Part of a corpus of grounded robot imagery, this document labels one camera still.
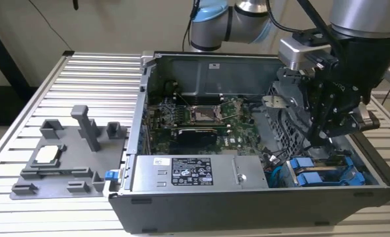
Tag silver CPU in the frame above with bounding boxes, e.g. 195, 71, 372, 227
32, 145, 64, 164

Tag black graphics card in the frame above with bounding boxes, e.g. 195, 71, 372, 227
175, 126, 219, 148

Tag hard disk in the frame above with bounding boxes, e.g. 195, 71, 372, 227
286, 155, 366, 186

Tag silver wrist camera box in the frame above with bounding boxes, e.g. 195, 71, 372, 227
278, 36, 334, 70

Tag blue case latch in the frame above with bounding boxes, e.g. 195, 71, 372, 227
104, 169, 120, 183

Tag metal socket cover frame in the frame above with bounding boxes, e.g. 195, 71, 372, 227
219, 98, 247, 119

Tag CPU socket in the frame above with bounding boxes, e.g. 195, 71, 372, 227
188, 105, 219, 122

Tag silver power supply unit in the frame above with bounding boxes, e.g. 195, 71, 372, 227
129, 155, 270, 193

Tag black robot arm cables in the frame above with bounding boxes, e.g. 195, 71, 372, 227
266, 0, 339, 54

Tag thin wire locking lever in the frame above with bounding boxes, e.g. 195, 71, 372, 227
173, 91, 192, 109

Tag green motherboard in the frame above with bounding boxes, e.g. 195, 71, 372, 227
147, 95, 268, 157

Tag metal disk bay cage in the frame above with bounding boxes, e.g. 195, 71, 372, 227
252, 80, 316, 155

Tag grey parts rack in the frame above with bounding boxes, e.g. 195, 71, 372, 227
8, 104, 132, 201

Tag black furniture frame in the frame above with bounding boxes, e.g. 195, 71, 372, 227
0, 13, 43, 127

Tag black disk wire bundle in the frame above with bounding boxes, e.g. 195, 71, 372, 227
259, 143, 314, 165

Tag blue data wire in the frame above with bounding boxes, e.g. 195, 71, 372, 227
268, 164, 283, 186

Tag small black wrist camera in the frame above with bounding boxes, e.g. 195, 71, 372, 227
354, 110, 380, 136

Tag open grey PC case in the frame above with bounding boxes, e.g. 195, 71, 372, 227
108, 50, 390, 235

